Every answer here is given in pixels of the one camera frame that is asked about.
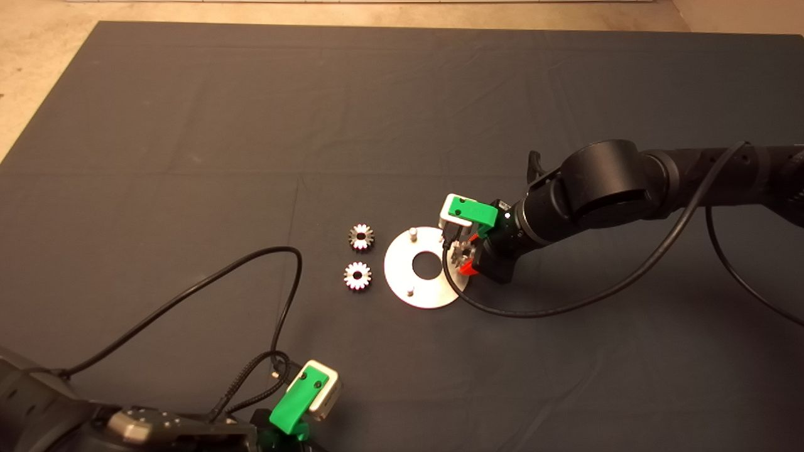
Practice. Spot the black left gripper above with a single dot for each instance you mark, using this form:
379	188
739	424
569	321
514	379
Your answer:
262	439

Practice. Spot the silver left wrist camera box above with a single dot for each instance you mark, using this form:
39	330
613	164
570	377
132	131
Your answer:
328	394

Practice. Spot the dark grey table cloth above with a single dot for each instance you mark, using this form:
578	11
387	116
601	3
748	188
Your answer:
314	125

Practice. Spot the small steel planetary gear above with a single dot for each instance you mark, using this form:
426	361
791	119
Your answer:
367	243
350	281

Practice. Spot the green right camera mount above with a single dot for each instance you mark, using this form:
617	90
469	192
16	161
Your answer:
480	213

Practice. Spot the green left camera mount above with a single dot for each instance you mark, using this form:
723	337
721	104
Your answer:
295	402

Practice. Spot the round metal carrier plate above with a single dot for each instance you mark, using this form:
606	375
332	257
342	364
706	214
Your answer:
402	279

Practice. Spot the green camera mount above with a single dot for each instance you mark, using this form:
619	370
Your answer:
480	213
295	402

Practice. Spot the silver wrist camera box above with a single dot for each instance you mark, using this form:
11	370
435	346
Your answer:
328	394
447	210

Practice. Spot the dark gear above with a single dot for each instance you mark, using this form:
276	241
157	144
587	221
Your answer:
457	254

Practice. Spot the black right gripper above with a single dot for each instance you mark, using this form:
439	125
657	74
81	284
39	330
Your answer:
496	260

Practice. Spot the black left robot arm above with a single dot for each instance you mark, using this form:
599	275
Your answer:
38	417

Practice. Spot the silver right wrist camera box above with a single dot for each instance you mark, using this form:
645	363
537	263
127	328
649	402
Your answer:
447	210

